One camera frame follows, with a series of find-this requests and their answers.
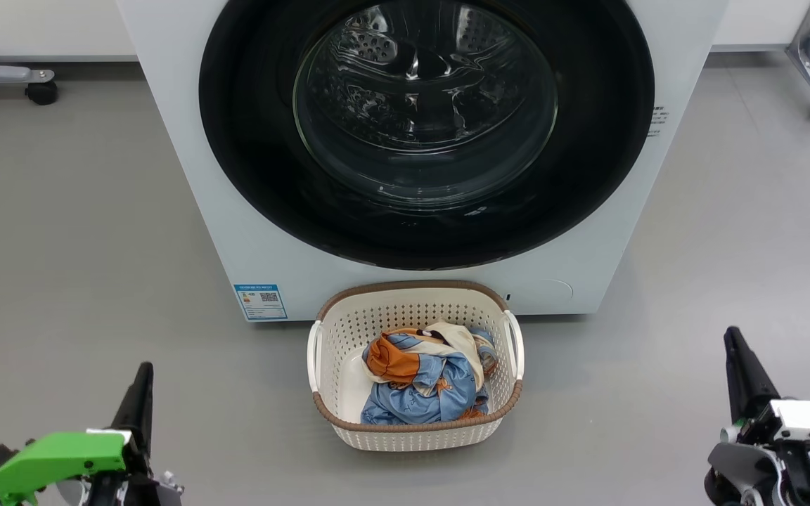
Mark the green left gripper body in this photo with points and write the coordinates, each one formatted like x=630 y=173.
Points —
x=60 y=457

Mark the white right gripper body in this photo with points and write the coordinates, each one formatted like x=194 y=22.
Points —
x=806 y=418

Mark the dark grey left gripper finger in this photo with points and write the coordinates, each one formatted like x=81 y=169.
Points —
x=139 y=407

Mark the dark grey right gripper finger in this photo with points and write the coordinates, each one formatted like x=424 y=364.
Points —
x=746 y=386

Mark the orange and cream garment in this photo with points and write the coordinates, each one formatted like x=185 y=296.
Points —
x=394 y=358

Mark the dark round glass washer door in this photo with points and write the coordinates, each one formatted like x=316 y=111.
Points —
x=250 y=161

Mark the light blue cartoon print garment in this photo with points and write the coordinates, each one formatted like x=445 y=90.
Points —
x=433 y=393

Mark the white front-load washing machine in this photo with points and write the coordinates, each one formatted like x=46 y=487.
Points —
x=166 y=140

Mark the blue energy label sticker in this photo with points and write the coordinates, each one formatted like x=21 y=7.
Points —
x=261 y=302

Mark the white perforated laundry basket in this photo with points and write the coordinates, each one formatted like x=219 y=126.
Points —
x=412 y=439

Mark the small text label sticker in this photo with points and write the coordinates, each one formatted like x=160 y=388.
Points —
x=658 y=121

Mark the white partition panel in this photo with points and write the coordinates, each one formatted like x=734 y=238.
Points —
x=39 y=24
x=756 y=21

